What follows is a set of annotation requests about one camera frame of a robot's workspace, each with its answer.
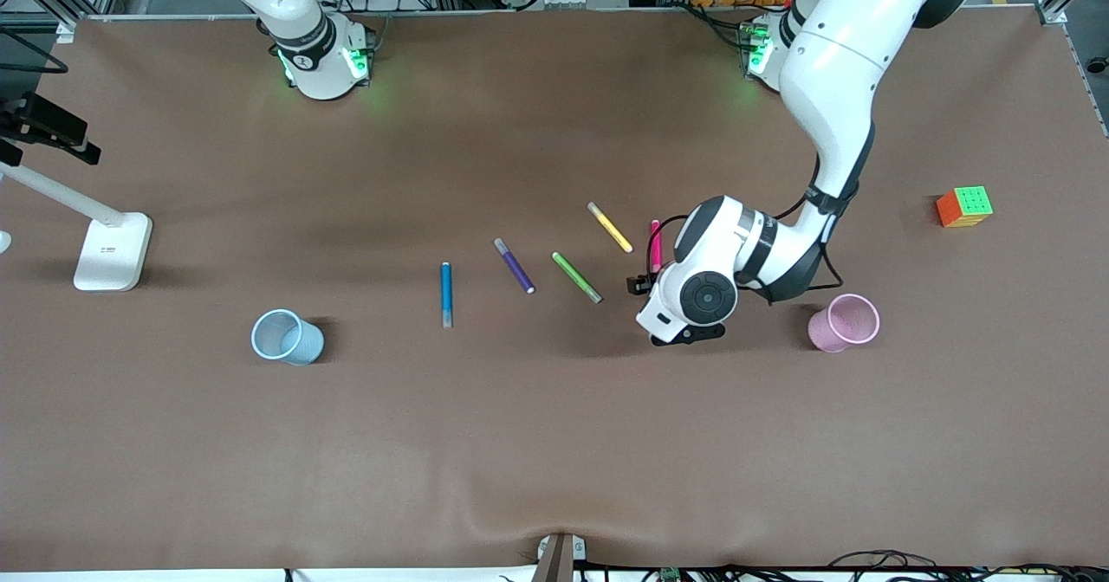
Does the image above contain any colourful puzzle cube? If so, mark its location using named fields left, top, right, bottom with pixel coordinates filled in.
left=935, top=185, right=995, bottom=229

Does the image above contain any metal table clamp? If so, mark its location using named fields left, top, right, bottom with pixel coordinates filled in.
left=531, top=532, right=587, bottom=582

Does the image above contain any green marker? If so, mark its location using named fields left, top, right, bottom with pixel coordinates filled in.
left=551, top=251, right=603, bottom=304

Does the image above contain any black arm base cable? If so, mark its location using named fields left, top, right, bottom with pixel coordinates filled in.
left=680, top=2, right=755, bottom=53

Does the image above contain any purple marker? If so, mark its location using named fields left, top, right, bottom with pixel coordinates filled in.
left=493, top=237, right=536, bottom=295

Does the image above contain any black cable bundle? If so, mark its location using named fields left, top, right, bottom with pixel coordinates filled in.
left=728, top=550, right=1109, bottom=582

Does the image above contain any yellow marker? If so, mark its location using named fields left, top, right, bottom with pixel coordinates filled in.
left=587, top=201, right=634, bottom=255

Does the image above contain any pink mesh cup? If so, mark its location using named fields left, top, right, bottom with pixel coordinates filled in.
left=807, top=293, right=881, bottom=354

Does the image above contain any white stand with pole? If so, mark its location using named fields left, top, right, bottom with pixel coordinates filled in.
left=0, top=162, right=154, bottom=293

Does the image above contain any large table cover mat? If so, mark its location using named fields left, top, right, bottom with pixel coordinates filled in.
left=0, top=6, right=1109, bottom=571

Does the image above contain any light blue mesh cup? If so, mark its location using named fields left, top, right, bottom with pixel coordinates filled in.
left=250, top=308, right=326, bottom=366

